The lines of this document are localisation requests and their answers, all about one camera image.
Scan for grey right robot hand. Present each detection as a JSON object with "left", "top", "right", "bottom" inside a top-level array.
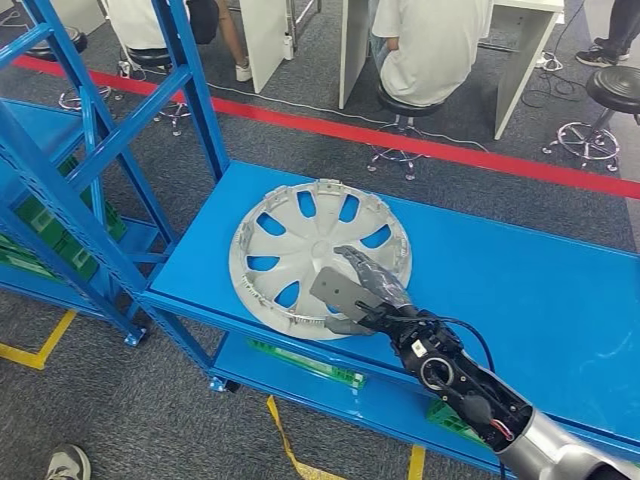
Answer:
[{"left": 325, "top": 245, "right": 419, "bottom": 337}]

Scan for silver plastic hubcap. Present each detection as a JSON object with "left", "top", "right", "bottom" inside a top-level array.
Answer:
[{"left": 228, "top": 178, "right": 414, "bottom": 342}]

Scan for blue metal shelf rack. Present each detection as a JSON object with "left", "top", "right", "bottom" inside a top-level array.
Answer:
[
  {"left": 0, "top": 0, "right": 178, "bottom": 319},
  {"left": 0, "top": 0, "right": 640, "bottom": 480}
]

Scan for red barrier belt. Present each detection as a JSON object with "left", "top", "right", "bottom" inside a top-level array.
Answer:
[{"left": 12, "top": 54, "right": 640, "bottom": 201}]

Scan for black round stool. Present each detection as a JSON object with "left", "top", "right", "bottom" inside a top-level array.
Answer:
[
  {"left": 25, "top": 26, "right": 126, "bottom": 112},
  {"left": 117, "top": 46, "right": 193, "bottom": 137},
  {"left": 542, "top": 66, "right": 640, "bottom": 175},
  {"left": 367, "top": 82, "right": 446, "bottom": 181}
]

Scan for white desk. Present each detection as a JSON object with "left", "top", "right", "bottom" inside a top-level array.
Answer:
[
  {"left": 50, "top": 0, "right": 290, "bottom": 95},
  {"left": 340, "top": 0, "right": 565, "bottom": 142}
]

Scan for white power strip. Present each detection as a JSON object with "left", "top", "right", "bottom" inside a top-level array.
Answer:
[{"left": 534, "top": 51, "right": 565, "bottom": 73}]

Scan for metal frame legs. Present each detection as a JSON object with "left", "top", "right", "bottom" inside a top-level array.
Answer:
[{"left": 287, "top": 0, "right": 322, "bottom": 52}]

